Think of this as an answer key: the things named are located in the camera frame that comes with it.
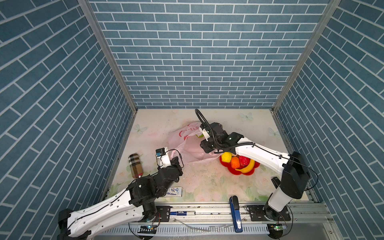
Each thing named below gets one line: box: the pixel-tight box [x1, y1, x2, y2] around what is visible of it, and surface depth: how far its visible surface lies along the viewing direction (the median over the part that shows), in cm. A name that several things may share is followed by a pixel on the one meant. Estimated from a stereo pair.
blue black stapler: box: [229, 195, 243, 233], surface depth 73 cm
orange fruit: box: [231, 156, 240, 169], surface depth 88 cm
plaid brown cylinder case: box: [128, 153, 144, 179], surface depth 90 cm
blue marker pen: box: [169, 211, 196, 216], surface depth 75 cm
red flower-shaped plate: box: [219, 154, 261, 176], surface depth 88 cm
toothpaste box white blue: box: [165, 186, 183, 197], surface depth 81 cm
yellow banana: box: [235, 159, 256, 174], surface depth 86 cm
